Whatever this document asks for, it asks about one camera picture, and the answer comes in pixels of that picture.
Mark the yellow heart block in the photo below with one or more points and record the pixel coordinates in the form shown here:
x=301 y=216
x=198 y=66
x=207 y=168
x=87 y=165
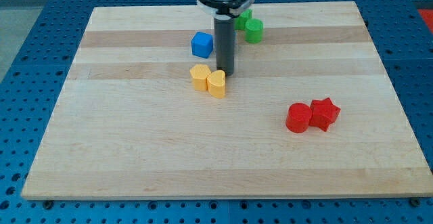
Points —
x=216 y=84

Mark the yellow pentagon block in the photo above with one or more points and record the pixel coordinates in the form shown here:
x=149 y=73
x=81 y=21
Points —
x=199 y=74

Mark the blue cube block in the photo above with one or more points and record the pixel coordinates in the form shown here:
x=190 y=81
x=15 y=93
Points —
x=202 y=45

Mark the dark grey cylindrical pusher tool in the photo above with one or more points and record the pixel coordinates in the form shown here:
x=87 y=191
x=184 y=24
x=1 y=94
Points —
x=224 y=41

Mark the green block at back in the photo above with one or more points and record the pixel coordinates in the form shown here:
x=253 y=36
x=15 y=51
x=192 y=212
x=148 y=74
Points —
x=240 y=21

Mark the red cylinder block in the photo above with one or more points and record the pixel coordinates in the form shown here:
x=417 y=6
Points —
x=298 y=117

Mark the green cylinder block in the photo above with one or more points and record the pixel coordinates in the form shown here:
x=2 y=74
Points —
x=253 y=31

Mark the light wooden board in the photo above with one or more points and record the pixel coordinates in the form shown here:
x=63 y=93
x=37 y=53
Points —
x=128 y=124

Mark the red star block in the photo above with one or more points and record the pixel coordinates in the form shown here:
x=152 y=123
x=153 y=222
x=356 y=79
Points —
x=324 y=113

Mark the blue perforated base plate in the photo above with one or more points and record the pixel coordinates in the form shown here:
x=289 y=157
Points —
x=31 y=87

